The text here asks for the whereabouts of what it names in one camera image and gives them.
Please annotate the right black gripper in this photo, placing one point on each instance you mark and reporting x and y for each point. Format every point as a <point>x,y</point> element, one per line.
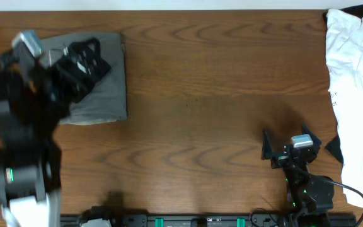
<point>267,153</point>

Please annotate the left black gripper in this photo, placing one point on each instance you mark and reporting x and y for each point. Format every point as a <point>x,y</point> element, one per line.
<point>63,79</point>

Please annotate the black t-shirt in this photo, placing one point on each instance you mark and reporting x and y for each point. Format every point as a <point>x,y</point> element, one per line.
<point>86,56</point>

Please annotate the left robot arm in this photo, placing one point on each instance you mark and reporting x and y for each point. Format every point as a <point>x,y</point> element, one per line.
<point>30,160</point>

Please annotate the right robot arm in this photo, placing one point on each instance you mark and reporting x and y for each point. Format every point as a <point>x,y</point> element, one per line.
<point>311,197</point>

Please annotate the black garment under white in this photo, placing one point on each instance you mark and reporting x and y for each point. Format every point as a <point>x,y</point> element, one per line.
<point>333,147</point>

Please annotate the folded grey khaki pants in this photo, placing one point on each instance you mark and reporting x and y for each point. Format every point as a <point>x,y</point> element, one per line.
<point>107,102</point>

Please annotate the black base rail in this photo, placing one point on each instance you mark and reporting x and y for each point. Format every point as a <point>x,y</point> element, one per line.
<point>257,219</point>

